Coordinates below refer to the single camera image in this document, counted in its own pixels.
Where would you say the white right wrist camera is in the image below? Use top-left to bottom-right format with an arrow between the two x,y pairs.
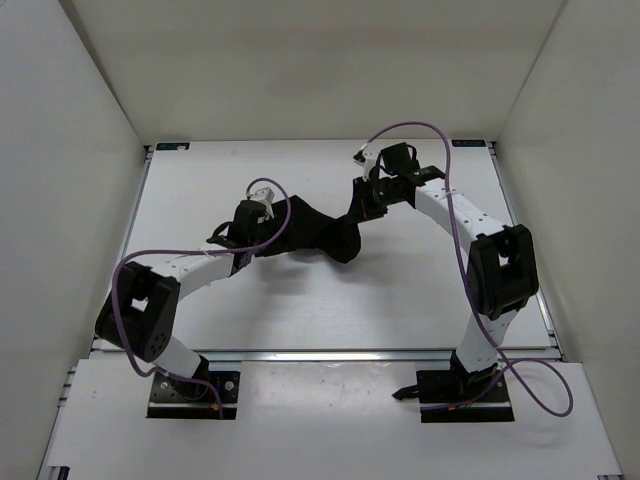
353,145 -> 381,181

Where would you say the white front cover panel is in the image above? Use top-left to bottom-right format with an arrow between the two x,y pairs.
48,358 -> 621,479

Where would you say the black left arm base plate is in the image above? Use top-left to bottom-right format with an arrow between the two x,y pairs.
146,370 -> 241,420

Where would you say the blue corner sticker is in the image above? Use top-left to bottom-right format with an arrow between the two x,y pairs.
155,142 -> 190,151
451,139 -> 486,148

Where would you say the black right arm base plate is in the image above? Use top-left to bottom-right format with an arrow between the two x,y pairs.
392,370 -> 515,424

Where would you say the silver table edge rail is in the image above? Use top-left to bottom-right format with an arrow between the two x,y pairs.
89,347 -> 561,363

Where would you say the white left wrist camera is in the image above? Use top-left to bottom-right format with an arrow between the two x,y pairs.
245,187 -> 275,219

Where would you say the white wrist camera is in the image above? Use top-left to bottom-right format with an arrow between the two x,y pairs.
245,187 -> 275,219
353,145 -> 381,181

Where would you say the blue left corner sticker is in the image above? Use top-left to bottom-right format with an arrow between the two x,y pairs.
155,142 -> 190,151

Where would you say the black skirt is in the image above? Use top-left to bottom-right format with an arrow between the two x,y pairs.
256,195 -> 361,264

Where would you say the blue right corner sticker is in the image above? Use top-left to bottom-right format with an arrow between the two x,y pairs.
451,139 -> 486,148

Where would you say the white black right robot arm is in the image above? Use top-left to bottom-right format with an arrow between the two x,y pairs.
347,142 -> 539,401

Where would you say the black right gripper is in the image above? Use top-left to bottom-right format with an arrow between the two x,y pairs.
345,177 -> 399,226

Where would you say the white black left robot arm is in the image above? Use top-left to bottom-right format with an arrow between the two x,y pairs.
95,195 -> 310,401

